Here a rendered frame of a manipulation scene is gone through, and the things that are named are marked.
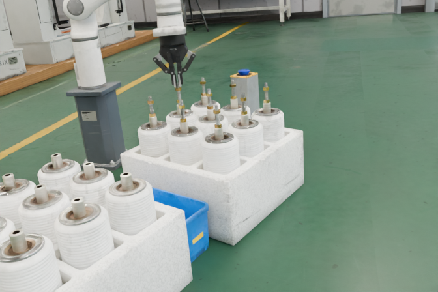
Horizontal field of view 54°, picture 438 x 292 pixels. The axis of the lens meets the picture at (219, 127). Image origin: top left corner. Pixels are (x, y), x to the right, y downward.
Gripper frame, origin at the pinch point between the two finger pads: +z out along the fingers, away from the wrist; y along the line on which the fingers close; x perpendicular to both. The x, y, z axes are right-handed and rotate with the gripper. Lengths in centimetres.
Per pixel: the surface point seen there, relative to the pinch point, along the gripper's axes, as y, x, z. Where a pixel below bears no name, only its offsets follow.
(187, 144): -2.6, 21.4, 12.5
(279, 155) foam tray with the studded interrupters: -27.3, 16.2, 20.3
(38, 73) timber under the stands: 122, -200, 30
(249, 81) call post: -23.0, -16.2, 6.2
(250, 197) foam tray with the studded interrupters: -17.7, 28.1, 26.0
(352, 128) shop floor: -67, -41, 36
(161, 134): 4.9, 13.4, 12.0
